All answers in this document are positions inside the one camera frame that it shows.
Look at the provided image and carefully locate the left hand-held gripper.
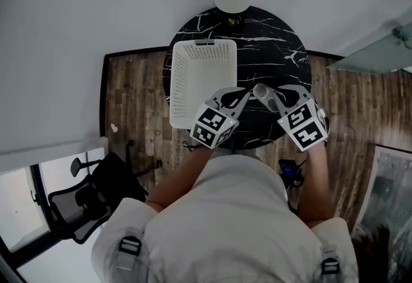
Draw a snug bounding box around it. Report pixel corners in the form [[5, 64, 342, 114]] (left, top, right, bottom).
[[189, 86, 252, 150]]

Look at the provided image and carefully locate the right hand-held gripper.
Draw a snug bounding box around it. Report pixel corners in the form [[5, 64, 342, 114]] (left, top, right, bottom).
[[272, 84, 330, 152]]

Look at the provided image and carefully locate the clear glass cup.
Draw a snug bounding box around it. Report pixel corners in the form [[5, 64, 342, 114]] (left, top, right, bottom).
[[252, 82, 281, 113]]

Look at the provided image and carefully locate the white perforated plastic basket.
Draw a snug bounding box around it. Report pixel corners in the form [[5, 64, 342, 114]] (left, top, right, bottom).
[[169, 38, 239, 131]]

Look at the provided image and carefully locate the person's right forearm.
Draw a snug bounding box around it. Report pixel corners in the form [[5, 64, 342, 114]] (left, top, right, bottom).
[[297, 141, 334, 228]]

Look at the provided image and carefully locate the person's left forearm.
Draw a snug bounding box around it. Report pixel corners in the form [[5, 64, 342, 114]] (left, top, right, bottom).
[[145, 145, 215, 212]]

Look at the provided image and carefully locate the frosted glass door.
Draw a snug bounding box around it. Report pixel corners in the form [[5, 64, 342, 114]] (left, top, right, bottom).
[[326, 5, 412, 76]]

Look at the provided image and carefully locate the person's white shirt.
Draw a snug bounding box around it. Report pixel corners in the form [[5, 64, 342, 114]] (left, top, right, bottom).
[[90, 149, 360, 283]]

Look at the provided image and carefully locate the grey framed picture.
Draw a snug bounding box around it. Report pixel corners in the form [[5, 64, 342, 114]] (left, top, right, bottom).
[[350, 144, 412, 283]]

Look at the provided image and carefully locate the black mesh office chair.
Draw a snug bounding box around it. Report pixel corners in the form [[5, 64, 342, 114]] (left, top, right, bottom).
[[47, 140, 164, 246]]

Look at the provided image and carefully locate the black framed window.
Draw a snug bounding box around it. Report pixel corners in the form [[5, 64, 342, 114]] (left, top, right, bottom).
[[0, 146, 108, 272]]

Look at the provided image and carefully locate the black device with cables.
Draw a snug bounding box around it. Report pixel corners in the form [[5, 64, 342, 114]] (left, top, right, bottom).
[[277, 158, 305, 190]]

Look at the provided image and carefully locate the metal door handle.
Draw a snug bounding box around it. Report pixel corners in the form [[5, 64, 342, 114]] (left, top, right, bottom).
[[391, 26, 411, 48]]

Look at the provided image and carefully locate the black strap buckle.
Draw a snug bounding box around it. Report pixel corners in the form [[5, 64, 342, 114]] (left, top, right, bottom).
[[118, 235, 143, 257], [321, 257, 342, 275]]

